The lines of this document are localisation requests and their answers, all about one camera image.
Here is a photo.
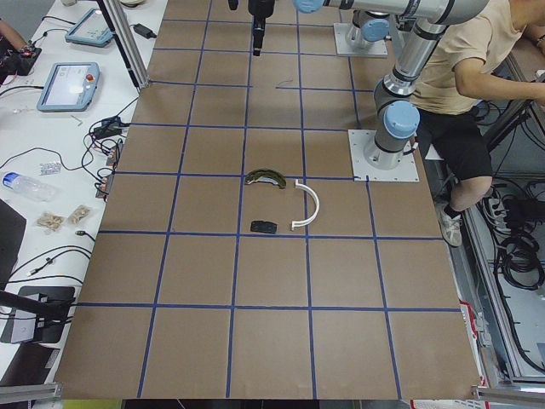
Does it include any person in beige shirt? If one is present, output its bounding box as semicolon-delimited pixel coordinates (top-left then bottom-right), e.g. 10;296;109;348
411;0;544;247

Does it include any clear plastic water bottle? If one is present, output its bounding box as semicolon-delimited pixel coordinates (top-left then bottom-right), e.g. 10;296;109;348
1;172;57;202

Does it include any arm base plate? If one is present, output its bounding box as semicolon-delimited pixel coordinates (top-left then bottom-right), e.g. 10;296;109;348
334;20;389;58
348;130;420;182

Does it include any far teach pendant tablet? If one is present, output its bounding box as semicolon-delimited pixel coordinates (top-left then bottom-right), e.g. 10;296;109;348
65;9;113;48

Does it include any teach pendant tablet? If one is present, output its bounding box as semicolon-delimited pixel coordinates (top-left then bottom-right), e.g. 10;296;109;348
37;62;100;112
65;9;113;48

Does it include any near teach pendant tablet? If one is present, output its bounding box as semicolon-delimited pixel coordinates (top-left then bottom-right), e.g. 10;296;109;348
37;62;100;112

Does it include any white curved plastic bracket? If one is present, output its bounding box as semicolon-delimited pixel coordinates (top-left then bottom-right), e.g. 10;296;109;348
290;179;320;231

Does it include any aluminium frame post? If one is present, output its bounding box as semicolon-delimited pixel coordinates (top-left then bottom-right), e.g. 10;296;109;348
97;0;150;89

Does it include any black brake pad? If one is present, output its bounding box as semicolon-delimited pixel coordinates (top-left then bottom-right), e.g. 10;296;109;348
250;220;278;234

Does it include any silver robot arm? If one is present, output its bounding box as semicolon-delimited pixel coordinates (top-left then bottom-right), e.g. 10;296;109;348
345;10;390;49
293;1;487;170

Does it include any green curved brake shoe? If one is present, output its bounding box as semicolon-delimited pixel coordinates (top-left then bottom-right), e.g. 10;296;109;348
244;168;287;189

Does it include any black power adapter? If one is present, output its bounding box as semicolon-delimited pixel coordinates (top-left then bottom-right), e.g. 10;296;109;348
133;23;157;39

